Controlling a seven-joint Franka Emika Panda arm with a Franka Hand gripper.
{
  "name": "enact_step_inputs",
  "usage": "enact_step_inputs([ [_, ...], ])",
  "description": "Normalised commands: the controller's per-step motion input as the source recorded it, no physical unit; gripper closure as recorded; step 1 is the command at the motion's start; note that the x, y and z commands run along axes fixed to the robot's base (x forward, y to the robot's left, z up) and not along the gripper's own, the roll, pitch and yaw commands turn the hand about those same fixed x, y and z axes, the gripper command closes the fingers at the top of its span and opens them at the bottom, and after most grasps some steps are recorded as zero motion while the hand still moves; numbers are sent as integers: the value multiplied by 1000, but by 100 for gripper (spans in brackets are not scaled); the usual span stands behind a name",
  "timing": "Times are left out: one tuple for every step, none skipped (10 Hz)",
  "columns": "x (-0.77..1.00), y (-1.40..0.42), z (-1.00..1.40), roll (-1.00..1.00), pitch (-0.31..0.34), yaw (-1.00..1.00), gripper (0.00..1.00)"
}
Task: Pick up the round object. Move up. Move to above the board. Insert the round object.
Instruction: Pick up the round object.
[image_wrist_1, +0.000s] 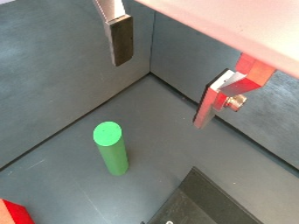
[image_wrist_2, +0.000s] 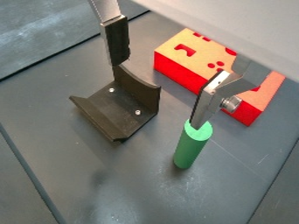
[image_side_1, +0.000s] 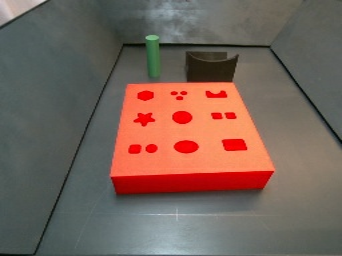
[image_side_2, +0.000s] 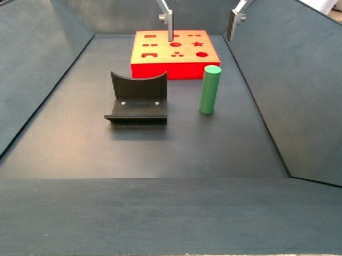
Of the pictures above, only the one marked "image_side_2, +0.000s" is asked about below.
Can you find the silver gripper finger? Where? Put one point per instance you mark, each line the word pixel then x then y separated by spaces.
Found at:
pixel 237 17
pixel 166 17

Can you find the green round cylinder peg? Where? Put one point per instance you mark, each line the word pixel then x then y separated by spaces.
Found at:
pixel 212 78

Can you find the red shape-sorting board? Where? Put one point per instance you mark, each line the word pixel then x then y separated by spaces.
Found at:
pixel 181 58

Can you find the black curved holder bracket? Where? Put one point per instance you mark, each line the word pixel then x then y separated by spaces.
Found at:
pixel 141 100

